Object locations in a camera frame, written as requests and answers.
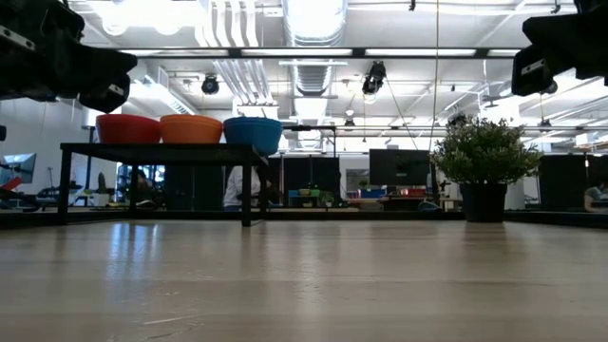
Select green potted plant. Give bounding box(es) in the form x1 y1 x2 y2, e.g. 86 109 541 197
429 115 543 224

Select thin hanging cable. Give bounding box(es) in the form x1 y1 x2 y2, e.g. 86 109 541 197
433 0 441 153

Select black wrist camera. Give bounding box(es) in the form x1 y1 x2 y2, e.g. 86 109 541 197
78 74 132 114
511 45 556 98

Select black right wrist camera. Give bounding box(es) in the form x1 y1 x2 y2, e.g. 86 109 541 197
511 45 556 98

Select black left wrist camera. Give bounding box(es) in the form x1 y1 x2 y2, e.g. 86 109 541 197
78 74 132 114

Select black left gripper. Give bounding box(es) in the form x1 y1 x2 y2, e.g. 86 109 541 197
0 0 140 103

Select black computer monitor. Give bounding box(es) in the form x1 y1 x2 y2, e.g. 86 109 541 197
369 148 431 187

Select orange mini bowl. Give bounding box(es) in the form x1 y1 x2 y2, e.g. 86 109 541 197
160 114 224 121
159 118 224 145

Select person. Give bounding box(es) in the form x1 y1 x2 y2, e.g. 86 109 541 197
222 164 267 213
583 182 608 214

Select black round spotlight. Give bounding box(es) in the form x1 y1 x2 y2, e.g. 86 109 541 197
200 74 221 96

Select dark partition panel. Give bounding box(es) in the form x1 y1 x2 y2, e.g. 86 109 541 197
539 154 588 211
266 156 341 209

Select blue mini bowl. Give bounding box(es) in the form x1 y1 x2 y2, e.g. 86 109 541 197
222 120 284 158
223 116 284 123

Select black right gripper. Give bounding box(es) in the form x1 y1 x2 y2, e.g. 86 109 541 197
522 0 608 87

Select black overhead camera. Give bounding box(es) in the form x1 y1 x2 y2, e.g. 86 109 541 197
360 60 388 96

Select black perforated metal rack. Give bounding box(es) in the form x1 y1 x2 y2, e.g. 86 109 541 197
57 142 270 228

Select silver ventilation duct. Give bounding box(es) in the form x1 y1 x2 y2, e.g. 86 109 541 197
283 0 349 96

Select tilted grey monitor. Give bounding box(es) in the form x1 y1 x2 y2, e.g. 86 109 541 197
0 152 38 185

